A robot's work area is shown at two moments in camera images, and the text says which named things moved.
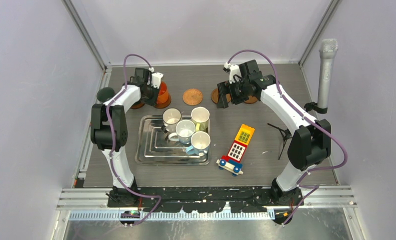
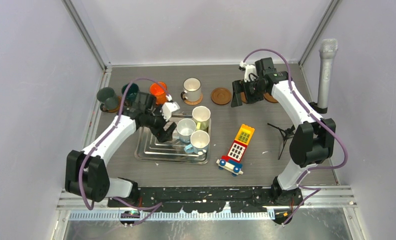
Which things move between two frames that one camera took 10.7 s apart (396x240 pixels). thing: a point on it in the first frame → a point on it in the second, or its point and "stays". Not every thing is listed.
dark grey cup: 105,93 stays
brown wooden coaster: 214,96 stays
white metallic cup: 170,118 → 192,87
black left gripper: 153,101 → 160,132
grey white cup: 185,129 stays
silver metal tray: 154,147 stays
